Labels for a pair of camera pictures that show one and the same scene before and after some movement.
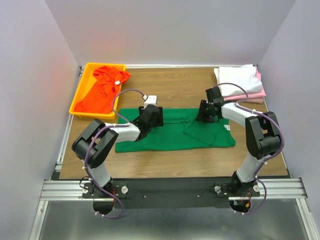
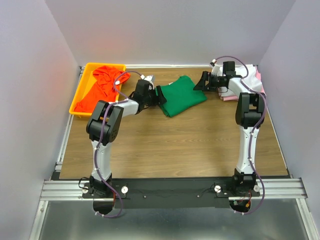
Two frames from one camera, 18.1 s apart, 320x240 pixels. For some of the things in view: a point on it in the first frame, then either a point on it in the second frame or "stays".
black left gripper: [159, 121] -> [158, 100]
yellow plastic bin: [89, 80] stays
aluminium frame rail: [57, 189] stays
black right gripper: [200, 113] -> [200, 85]
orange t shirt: [100, 98] stays
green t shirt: [181, 128] -> [180, 96]
